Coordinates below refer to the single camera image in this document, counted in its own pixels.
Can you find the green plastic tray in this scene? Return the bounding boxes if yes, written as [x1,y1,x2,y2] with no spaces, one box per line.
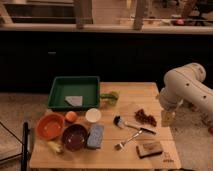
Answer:
[48,76,100,111]

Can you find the grey cloth in tray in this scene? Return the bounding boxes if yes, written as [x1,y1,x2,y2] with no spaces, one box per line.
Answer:
[65,96,83,106]

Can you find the dark maroon bowl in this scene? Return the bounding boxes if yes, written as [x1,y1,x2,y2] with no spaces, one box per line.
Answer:
[61,124,88,151]

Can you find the black chair frame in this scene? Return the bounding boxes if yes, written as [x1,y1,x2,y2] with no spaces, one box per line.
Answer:
[0,122,30,171]

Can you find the orange red bowl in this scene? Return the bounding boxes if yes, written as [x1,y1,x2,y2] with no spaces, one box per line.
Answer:
[36,113,65,140]

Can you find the green leafy vegetable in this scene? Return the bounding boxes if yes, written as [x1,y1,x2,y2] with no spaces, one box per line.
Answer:
[100,91,119,106]

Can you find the brown wooden block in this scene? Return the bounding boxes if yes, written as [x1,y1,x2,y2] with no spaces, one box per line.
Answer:
[136,142,163,159]

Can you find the blue sponge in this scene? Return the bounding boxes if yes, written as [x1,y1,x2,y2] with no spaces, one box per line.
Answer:
[87,124,104,149]

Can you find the silver fork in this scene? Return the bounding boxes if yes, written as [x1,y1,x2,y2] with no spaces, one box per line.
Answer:
[114,130,143,151]

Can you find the dark red grape bunch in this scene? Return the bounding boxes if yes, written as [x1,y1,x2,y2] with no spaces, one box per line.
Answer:
[135,109,157,127]

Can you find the orange fruit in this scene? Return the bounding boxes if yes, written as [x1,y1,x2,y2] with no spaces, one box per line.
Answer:
[65,111,78,123]

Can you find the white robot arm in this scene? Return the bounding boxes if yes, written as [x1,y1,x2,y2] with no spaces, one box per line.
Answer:
[158,63,213,135]

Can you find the white cup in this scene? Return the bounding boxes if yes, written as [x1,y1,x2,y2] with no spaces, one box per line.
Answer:
[85,108,102,123]

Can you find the black dish brush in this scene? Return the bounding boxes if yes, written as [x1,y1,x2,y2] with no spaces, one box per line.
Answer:
[113,116,156,135]

